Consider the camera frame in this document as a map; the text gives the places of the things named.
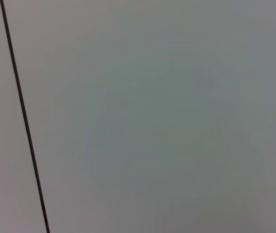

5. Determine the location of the thin black cable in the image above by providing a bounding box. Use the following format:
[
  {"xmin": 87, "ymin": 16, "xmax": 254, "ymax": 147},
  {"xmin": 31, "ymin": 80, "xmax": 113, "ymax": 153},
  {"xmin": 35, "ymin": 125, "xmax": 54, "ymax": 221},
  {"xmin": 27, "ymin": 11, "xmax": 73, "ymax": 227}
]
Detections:
[{"xmin": 0, "ymin": 0, "xmax": 51, "ymax": 233}]

